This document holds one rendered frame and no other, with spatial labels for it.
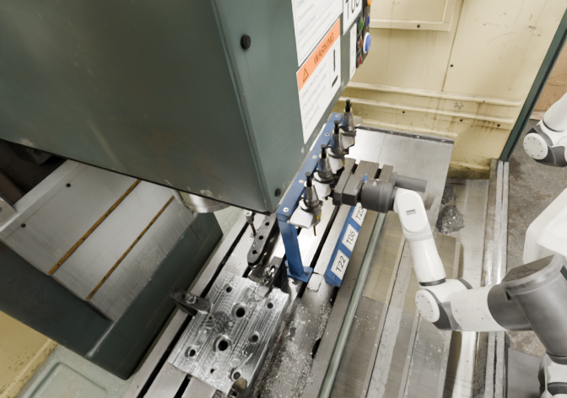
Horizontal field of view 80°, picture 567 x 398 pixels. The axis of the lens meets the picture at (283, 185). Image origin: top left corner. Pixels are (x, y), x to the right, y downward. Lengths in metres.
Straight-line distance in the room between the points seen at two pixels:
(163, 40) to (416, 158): 1.45
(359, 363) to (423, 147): 0.97
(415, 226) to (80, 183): 0.86
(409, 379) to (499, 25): 1.18
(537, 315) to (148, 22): 0.71
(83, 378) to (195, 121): 1.41
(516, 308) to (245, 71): 0.63
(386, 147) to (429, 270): 0.85
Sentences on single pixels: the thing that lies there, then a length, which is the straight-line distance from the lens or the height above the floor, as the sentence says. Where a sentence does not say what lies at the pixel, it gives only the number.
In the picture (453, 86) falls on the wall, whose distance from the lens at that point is 1.55.
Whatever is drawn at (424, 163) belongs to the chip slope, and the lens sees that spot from 1.66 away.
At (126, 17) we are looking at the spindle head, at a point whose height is 1.83.
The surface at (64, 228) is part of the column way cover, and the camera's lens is 1.01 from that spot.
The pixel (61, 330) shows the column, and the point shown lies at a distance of 1.22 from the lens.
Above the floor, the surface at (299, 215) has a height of 1.22.
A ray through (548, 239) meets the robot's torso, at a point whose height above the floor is 1.32.
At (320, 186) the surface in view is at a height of 1.22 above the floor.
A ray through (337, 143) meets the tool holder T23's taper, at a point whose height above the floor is 1.26.
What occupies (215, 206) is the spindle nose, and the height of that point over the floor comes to 1.49.
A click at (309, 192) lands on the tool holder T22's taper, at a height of 1.27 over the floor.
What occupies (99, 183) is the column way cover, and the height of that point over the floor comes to 1.33.
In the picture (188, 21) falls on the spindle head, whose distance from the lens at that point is 0.30.
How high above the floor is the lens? 1.92
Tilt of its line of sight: 46 degrees down
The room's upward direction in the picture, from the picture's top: 11 degrees counter-clockwise
